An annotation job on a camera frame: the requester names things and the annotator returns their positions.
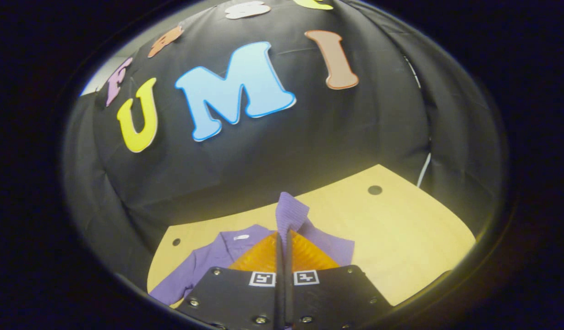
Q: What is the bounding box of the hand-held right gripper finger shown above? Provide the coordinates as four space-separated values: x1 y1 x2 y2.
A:
284 229 393 330
176 231 285 330

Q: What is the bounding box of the purple shirt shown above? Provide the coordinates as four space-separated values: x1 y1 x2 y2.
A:
149 192 356 307

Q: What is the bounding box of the black backdrop cloth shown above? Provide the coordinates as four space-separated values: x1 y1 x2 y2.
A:
62 0 507 294

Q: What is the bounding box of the white cable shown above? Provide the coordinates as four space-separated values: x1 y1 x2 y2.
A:
417 154 433 188

